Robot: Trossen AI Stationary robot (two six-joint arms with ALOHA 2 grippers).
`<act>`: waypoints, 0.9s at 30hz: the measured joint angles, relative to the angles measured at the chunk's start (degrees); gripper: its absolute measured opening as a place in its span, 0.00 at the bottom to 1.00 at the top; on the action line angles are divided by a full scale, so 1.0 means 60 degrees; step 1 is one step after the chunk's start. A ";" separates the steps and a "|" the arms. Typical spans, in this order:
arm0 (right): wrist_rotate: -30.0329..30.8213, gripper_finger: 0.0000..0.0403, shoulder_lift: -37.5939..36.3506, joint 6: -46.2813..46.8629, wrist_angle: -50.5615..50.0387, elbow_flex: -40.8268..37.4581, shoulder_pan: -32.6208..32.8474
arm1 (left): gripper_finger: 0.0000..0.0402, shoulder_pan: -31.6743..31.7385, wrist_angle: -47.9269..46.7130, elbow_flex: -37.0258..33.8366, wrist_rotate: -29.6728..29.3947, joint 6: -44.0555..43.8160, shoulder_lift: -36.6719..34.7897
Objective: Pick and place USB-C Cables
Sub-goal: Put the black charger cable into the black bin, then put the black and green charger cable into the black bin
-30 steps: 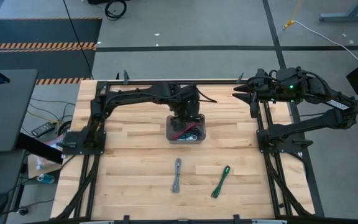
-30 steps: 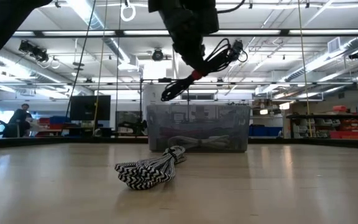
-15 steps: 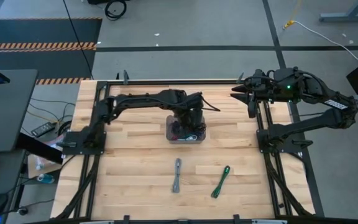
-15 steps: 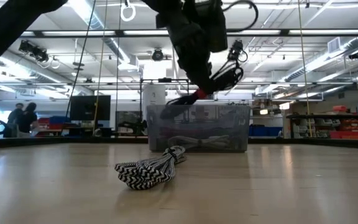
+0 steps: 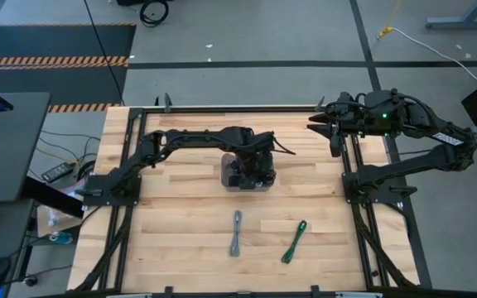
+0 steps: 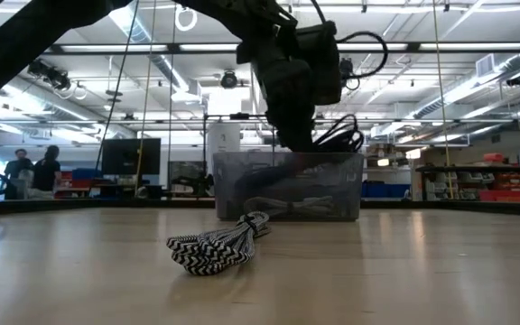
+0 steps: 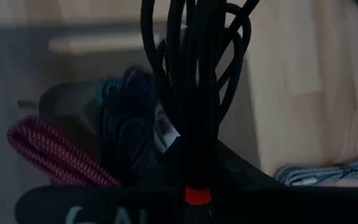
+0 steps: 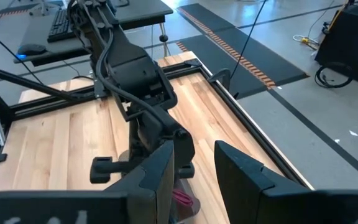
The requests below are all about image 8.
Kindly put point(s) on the black orange-striped floor mat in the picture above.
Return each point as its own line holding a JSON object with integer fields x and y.
{"x": 204, "y": 49}
{"x": 259, "y": 53}

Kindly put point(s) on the black aluminium table frame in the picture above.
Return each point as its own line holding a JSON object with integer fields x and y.
{"x": 42, "y": 105}

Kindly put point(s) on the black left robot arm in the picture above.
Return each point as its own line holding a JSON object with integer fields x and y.
{"x": 129, "y": 62}

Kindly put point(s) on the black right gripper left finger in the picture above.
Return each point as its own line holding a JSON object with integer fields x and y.
{"x": 73, "y": 205}

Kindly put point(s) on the black computer mouse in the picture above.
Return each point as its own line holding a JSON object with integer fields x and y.
{"x": 31, "y": 49}

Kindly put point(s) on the black cabinet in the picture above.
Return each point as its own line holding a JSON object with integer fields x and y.
{"x": 353, "y": 46}

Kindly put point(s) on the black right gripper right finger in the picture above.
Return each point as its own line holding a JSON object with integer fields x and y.
{"x": 259, "y": 199}

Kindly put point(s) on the black keyboard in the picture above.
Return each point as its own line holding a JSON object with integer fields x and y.
{"x": 59, "y": 26}

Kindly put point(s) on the black desk top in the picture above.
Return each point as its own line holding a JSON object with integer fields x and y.
{"x": 141, "y": 12}
{"x": 36, "y": 31}

